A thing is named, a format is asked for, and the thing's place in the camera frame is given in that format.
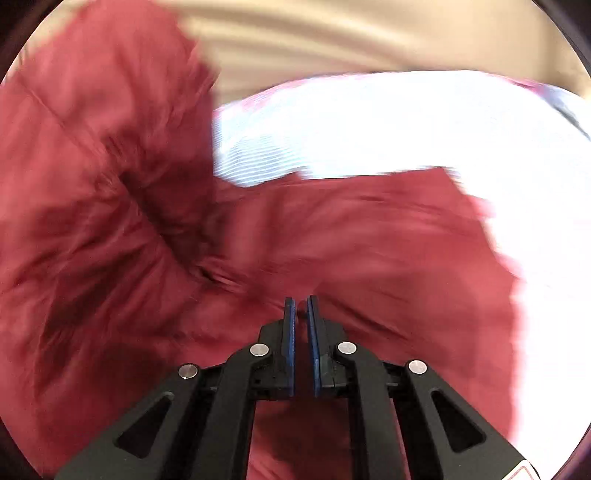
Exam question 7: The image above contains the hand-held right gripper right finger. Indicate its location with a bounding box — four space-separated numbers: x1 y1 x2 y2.
306 295 529 480

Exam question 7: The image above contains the beige curtain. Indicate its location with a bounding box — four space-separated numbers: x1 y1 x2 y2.
60 0 587 112

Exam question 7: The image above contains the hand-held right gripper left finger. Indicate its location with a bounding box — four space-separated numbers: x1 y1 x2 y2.
55 296 296 480

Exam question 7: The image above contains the dark red puffer jacket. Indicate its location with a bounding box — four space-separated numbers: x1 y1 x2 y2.
0 0 525 480

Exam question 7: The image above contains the pink floral bed sheet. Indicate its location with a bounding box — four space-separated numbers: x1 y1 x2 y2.
212 69 591 462

